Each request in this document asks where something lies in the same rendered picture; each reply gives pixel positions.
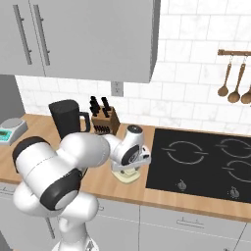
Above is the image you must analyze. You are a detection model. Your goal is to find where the wooden knife block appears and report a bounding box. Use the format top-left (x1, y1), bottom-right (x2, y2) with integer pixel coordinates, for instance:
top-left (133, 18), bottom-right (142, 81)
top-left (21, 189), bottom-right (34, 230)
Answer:
top-left (90, 106), bottom-right (121, 136)

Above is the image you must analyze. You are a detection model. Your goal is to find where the cream blender lid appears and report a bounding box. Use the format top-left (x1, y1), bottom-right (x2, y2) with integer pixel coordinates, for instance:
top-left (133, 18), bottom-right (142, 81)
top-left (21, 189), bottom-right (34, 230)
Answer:
top-left (111, 168), bottom-right (142, 184)

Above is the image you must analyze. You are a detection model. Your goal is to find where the black hob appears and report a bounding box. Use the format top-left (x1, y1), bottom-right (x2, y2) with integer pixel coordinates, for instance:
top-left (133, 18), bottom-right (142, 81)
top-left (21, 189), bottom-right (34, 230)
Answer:
top-left (145, 127), bottom-right (251, 205)

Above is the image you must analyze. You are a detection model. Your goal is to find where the grey bar cupboard handle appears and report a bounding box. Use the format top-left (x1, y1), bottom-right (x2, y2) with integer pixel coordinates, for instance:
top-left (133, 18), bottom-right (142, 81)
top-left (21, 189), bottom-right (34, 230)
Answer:
top-left (32, 4), bottom-right (52, 67)
top-left (12, 4), bottom-right (33, 66)

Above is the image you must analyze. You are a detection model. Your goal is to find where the grey wall cupboard door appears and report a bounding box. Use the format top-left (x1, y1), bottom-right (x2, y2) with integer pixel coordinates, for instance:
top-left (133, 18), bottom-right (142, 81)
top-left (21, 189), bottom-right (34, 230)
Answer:
top-left (0, 0), bottom-right (46, 78)
top-left (28, 0), bottom-right (155, 84)

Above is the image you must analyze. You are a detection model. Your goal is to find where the grey hob knob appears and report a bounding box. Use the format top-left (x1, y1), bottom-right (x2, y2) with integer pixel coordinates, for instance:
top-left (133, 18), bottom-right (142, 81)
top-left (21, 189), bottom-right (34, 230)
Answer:
top-left (177, 180), bottom-right (188, 192)
top-left (228, 186), bottom-right (240, 199)

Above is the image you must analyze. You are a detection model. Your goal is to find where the grey wall socket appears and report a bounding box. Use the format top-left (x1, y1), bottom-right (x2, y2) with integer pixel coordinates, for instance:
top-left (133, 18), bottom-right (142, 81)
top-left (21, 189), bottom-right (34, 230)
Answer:
top-left (111, 80), bottom-right (125, 98)

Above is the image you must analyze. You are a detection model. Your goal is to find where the grey tall cabinet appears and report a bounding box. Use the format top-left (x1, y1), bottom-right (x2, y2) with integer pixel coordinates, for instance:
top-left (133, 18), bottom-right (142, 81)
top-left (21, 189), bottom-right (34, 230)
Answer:
top-left (0, 74), bottom-right (25, 126)

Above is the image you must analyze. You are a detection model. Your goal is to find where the wooden wall rail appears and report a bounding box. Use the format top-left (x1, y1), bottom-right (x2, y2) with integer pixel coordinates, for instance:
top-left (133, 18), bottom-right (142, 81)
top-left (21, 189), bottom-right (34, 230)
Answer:
top-left (217, 48), bottom-right (251, 58)

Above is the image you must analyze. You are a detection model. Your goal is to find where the grey base cupboard door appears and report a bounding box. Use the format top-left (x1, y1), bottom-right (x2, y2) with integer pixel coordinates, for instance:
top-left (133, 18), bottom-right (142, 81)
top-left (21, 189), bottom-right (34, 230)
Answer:
top-left (233, 222), bottom-right (251, 251)
top-left (85, 197), bottom-right (142, 251)
top-left (0, 182), bottom-right (65, 251)
top-left (139, 205), bottom-right (247, 251)

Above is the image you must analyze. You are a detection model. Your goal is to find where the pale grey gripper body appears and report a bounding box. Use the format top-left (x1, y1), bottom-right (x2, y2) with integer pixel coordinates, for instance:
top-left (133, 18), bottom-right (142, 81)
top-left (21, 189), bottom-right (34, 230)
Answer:
top-left (112, 159), bottom-right (147, 176)

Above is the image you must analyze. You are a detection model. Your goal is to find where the wooden hanging spoon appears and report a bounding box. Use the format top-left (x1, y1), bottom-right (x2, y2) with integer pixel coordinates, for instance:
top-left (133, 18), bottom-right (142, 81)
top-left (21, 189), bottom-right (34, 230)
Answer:
top-left (217, 56), bottom-right (233, 98)
top-left (226, 56), bottom-right (247, 105)
top-left (240, 81), bottom-right (251, 105)

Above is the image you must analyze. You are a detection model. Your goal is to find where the black knife handle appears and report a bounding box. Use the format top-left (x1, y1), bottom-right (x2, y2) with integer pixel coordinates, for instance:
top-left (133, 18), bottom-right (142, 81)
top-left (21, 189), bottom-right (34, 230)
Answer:
top-left (100, 96), bottom-right (111, 119)
top-left (89, 95), bottom-right (101, 118)

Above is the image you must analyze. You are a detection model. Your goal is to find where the grey kitchen scale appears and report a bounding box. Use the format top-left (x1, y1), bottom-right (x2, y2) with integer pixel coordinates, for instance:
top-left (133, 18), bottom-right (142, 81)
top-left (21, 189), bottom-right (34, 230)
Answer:
top-left (0, 117), bottom-right (29, 147)

